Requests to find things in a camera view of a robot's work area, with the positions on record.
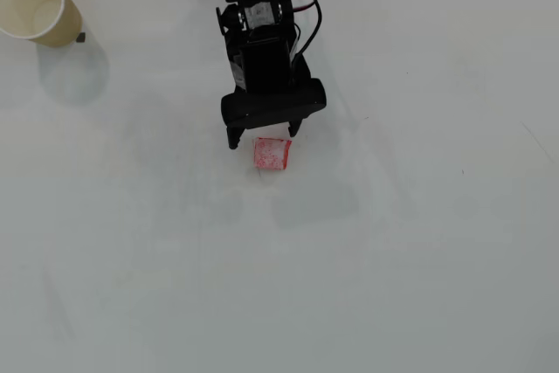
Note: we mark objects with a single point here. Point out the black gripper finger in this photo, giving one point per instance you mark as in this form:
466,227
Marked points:
295,126
234,137

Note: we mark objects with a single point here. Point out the black gripper body with motor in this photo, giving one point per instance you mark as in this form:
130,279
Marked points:
279,108

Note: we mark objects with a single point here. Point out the red speckled white foam cube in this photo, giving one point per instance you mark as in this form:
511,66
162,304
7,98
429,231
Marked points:
272,154

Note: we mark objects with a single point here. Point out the tan paper cup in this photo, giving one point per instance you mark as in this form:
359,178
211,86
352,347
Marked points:
39,10

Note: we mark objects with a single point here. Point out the small dark block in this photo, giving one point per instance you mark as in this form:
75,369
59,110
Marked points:
80,37

